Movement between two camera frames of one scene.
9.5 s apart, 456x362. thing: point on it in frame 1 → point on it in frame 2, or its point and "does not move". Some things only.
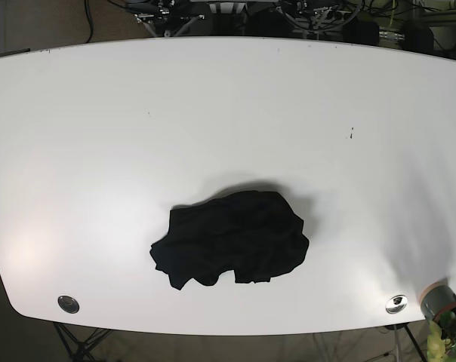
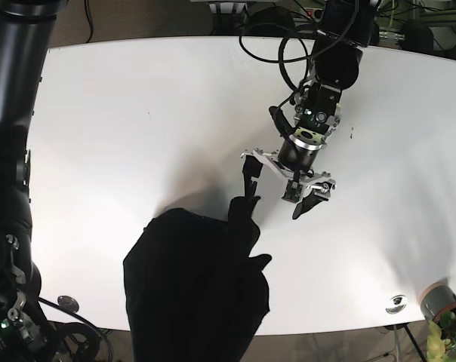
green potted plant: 448,337 does not move
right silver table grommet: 395,304 does not move
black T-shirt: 254,234 → 193,292
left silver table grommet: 68,304 does not move
